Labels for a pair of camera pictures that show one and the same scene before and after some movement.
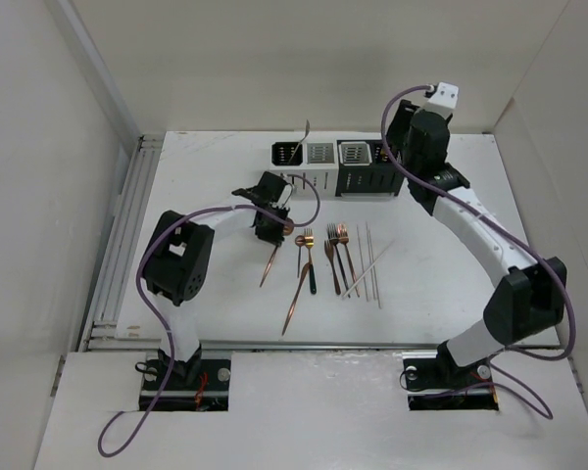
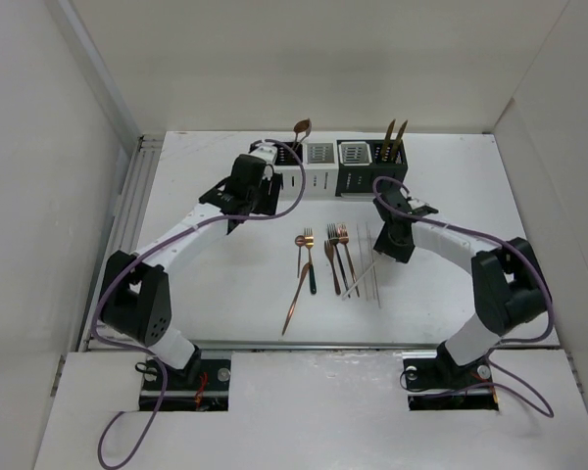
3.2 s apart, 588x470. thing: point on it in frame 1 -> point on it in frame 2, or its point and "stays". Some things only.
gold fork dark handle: (309, 241) stays
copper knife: (295, 297) stays
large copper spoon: (287, 230) -> (300, 126)
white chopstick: (377, 258) stays
